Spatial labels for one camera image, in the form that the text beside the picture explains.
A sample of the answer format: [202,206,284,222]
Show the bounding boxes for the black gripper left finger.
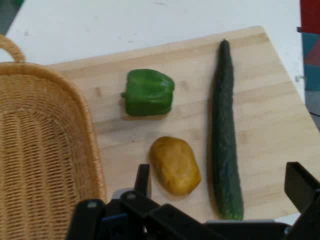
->
[66,163,226,240]

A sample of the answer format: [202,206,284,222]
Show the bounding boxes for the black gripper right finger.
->
[284,161,320,240]

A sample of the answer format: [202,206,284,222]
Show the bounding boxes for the long dark green cucumber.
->
[209,39,245,221]

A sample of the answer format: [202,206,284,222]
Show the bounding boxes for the yellow-brown potato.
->
[149,136,202,197]

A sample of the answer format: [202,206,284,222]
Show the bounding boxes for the wooden cutting board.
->
[46,25,320,224]

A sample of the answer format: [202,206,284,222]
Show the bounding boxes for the green bell pepper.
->
[120,68,176,117]

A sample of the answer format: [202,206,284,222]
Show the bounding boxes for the woven wicker basket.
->
[0,34,108,240]

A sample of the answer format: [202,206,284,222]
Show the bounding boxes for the teal foam mat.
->
[301,31,320,92]

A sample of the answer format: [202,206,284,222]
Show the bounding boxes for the large red foam block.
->
[299,0,320,34]

